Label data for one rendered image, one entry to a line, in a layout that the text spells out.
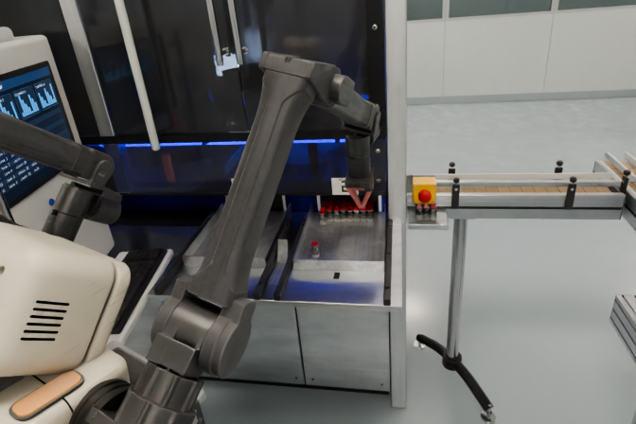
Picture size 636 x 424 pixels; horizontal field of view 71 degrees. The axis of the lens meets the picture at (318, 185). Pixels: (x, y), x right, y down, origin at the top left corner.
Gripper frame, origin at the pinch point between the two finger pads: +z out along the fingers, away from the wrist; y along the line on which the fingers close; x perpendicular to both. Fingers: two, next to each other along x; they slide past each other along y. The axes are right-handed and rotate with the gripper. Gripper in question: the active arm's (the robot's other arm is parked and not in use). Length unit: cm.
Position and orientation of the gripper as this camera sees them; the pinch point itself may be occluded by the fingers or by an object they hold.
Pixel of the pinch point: (361, 204)
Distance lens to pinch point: 115.4
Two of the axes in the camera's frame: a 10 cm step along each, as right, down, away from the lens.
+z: 1.0, 8.8, 4.6
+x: -9.8, 0.1, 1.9
